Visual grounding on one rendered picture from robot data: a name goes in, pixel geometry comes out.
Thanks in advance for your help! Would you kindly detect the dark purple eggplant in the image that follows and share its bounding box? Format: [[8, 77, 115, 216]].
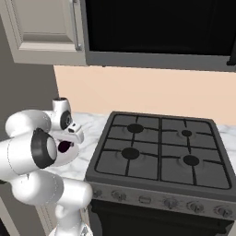
[[57, 139, 74, 153]]

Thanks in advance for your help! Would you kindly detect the beige cupboard door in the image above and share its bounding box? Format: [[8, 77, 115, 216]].
[[0, 0, 88, 66]]

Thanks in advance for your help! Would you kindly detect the white plate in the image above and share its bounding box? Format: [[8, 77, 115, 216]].
[[45, 139, 81, 169]]

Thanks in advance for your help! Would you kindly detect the dark grey stove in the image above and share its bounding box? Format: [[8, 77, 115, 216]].
[[84, 111, 236, 236]]

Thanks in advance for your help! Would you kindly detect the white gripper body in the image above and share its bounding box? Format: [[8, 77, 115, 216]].
[[55, 124, 85, 145]]

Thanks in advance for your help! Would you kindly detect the silver cupboard handle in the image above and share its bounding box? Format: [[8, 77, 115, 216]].
[[71, 0, 84, 52]]

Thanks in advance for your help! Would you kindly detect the black oven door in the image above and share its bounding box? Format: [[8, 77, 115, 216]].
[[88, 199, 236, 236]]

